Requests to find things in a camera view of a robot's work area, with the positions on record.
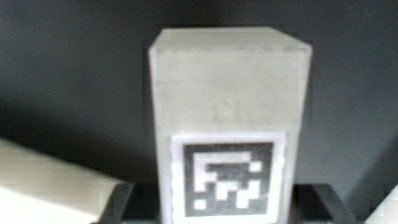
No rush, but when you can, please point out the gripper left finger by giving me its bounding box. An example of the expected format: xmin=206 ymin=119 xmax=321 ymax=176
xmin=90 ymin=183 xmax=133 ymax=224

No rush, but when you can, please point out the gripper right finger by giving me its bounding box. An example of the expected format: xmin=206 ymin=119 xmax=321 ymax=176
xmin=293 ymin=184 xmax=357 ymax=224

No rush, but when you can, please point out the white leg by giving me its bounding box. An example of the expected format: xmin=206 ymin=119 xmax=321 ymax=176
xmin=149 ymin=27 xmax=312 ymax=224

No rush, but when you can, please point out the white square tabletop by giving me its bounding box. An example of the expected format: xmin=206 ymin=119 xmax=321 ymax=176
xmin=364 ymin=194 xmax=398 ymax=224

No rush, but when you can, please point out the white right fence rail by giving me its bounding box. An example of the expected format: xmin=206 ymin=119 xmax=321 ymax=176
xmin=0 ymin=138 xmax=120 ymax=224

